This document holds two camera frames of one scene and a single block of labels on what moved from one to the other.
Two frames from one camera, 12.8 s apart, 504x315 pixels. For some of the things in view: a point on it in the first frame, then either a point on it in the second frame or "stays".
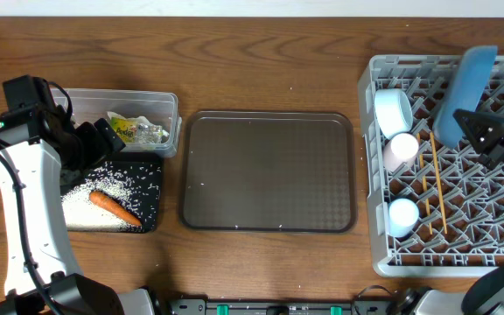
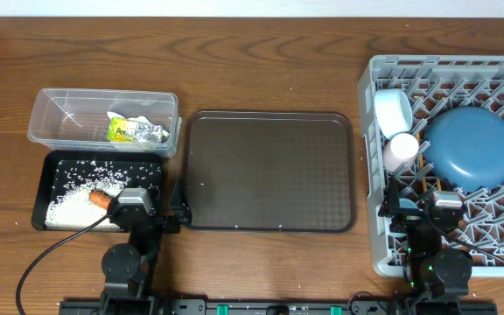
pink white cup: [402, 150] stays
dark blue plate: [465, 91] to [471, 147]
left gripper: [101, 146] to [184, 215]
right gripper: [491, 156] to [408, 217]
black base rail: [355, 307] stays
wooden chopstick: [425, 191] stays
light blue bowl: [394, 111] stays
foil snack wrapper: [129, 131] stays
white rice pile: [83, 214] stays
